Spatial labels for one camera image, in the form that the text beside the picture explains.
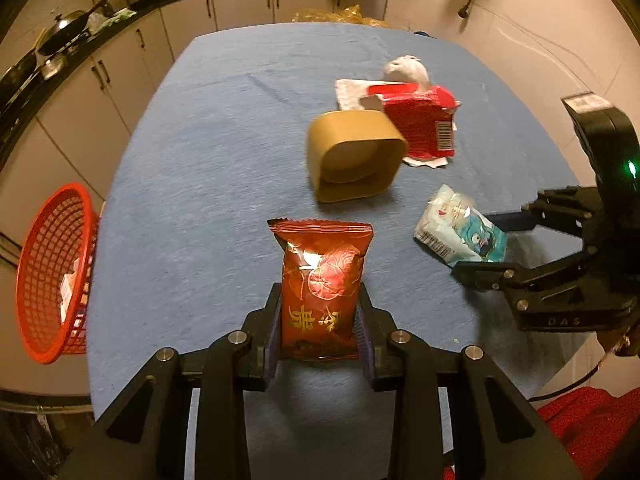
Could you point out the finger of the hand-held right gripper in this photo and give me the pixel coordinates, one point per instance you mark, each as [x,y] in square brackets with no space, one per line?
[515,221]
[482,275]

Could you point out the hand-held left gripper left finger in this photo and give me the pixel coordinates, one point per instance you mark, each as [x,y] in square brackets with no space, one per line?
[270,340]

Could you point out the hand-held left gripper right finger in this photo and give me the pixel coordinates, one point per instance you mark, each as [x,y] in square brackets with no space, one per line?
[364,345]

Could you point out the teal white snack packet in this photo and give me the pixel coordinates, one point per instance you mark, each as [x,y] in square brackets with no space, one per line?
[465,230]

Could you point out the red gold snack packet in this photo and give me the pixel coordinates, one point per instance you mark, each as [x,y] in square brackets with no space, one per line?
[320,300]

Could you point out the torn red white packet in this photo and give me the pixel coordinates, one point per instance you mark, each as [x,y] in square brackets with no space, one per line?
[415,120]

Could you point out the white tissue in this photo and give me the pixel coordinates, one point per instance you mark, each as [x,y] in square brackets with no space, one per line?
[405,70]

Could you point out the tan plastic box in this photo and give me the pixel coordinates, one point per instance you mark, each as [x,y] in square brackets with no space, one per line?
[350,130]

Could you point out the red plastic basket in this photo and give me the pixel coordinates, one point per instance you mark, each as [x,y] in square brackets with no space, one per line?
[50,240]

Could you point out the red cloth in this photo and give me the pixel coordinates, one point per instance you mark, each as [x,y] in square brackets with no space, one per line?
[590,430]

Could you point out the yellow plastic bag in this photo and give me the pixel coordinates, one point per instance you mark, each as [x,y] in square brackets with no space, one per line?
[340,15]

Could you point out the small steel bowl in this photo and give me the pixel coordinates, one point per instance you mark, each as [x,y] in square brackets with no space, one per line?
[54,67]

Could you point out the green cloth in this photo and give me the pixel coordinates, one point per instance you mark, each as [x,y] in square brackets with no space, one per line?
[117,15]

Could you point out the black open wok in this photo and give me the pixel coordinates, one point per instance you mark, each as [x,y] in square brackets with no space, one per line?
[17,77]

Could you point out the black wok with lid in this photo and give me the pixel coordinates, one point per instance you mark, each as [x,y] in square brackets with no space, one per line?
[70,27]

